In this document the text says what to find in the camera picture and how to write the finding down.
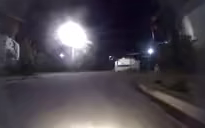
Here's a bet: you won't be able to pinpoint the white vehicle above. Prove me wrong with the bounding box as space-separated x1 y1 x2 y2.
114 56 142 73

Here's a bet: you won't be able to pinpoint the street lamp pole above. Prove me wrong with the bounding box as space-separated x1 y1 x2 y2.
56 20 90 69

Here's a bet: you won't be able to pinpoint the grey asphalt road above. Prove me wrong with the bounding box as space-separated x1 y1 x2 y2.
0 69 191 128

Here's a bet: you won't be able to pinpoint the dark bushes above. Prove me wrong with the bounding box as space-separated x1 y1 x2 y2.
154 38 199 93

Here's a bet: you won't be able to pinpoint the pale concrete kerb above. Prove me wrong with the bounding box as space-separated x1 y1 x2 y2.
138 83 205 128

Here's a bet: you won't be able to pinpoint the building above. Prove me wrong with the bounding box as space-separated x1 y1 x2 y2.
0 9 26 75
179 0 205 46

